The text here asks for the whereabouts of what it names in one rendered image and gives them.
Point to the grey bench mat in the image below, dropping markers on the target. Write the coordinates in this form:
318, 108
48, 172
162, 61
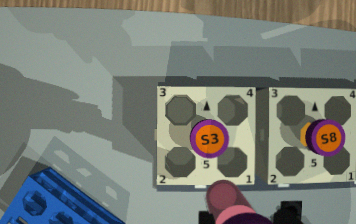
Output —
78, 93

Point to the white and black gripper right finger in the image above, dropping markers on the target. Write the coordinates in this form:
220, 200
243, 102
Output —
284, 216

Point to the blue tube rack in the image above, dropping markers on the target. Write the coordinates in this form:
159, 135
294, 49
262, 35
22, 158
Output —
54, 195

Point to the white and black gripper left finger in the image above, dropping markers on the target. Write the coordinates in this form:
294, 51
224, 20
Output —
206, 218

